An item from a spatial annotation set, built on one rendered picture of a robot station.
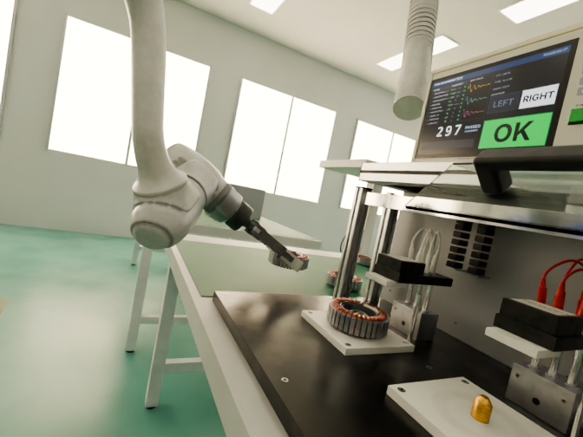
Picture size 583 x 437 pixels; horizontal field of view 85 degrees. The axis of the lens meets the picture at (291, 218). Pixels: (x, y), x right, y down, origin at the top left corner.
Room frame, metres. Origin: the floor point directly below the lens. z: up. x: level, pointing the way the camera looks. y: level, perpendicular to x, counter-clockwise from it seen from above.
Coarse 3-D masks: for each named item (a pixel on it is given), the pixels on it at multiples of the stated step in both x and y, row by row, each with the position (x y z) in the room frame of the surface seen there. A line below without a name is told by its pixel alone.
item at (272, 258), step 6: (270, 252) 0.86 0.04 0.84; (294, 252) 0.91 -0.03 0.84; (300, 252) 0.91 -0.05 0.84; (270, 258) 0.85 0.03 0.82; (276, 258) 0.83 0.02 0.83; (300, 258) 0.84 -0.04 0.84; (306, 258) 0.86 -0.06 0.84; (276, 264) 0.84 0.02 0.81; (282, 264) 0.83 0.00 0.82; (306, 264) 0.85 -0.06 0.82; (300, 270) 0.85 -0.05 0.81
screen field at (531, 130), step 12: (492, 120) 0.57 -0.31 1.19; (504, 120) 0.55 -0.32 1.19; (516, 120) 0.53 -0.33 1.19; (528, 120) 0.51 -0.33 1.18; (540, 120) 0.50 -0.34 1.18; (492, 132) 0.56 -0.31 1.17; (504, 132) 0.54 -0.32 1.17; (516, 132) 0.53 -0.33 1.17; (528, 132) 0.51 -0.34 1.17; (540, 132) 0.50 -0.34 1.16; (480, 144) 0.58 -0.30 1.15; (492, 144) 0.56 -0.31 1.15; (504, 144) 0.54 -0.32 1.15; (516, 144) 0.52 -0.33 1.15; (528, 144) 0.51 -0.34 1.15; (540, 144) 0.49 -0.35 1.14
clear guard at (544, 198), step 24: (456, 168) 0.34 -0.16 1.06; (432, 192) 0.32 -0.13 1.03; (456, 192) 0.30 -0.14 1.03; (480, 192) 0.28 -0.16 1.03; (504, 192) 0.26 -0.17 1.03; (528, 192) 0.25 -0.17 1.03; (552, 192) 0.24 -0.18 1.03; (576, 192) 0.23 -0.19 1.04; (456, 216) 0.28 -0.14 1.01; (480, 216) 0.25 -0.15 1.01; (504, 216) 0.24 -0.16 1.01; (528, 216) 0.23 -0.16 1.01; (552, 216) 0.22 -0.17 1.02; (576, 216) 0.21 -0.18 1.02
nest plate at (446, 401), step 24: (408, 384) 0.41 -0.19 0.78; (432, 384) 0.42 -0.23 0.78; (456, 384) 0.44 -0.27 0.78; (408, 408) 0.37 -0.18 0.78; (432, 408) 0.37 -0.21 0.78; (456, 408) 0.38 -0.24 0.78; (504, 408) 0.40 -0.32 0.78; (432, 432) 0.34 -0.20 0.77; (456, 432) 0.33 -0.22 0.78; (480, 432) 0.34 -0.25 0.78; (504, 432) 0.35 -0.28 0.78; (528, 432) 0.36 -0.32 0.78
